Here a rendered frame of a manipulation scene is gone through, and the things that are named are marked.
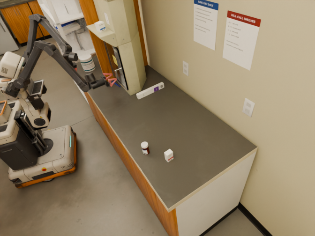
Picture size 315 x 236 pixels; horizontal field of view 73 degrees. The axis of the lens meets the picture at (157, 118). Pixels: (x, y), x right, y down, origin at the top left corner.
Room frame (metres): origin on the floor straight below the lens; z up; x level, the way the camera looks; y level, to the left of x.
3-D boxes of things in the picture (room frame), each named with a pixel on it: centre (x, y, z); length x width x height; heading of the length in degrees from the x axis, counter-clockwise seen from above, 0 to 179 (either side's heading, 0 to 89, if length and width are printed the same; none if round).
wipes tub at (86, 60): (2.16, 0.66, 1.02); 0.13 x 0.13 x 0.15
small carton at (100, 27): (1.64, 0.32, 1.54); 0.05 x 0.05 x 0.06; 43
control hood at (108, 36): (1.67, 0.33, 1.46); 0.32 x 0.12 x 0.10; 26
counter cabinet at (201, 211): (1.57, 0.14, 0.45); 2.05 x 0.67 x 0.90; 26
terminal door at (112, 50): (1.69, 0.29, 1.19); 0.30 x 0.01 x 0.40; 26
